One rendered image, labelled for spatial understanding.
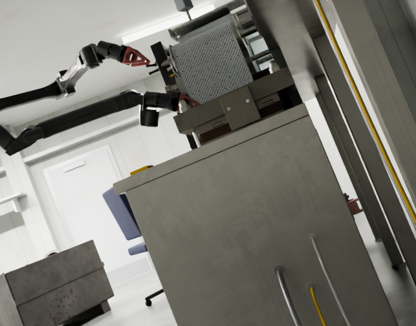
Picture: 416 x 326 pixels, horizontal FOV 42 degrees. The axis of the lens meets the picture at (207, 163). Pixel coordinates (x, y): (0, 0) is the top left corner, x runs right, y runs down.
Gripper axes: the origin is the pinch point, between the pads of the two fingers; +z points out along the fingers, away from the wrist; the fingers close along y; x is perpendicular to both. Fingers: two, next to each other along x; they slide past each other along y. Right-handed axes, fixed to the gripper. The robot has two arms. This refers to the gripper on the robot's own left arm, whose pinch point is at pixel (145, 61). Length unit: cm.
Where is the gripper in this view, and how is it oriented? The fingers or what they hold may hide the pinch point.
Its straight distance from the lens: 212.5
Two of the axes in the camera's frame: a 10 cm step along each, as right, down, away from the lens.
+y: -2.2, 0.4, -9.8
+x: 2.9, -9.5, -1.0
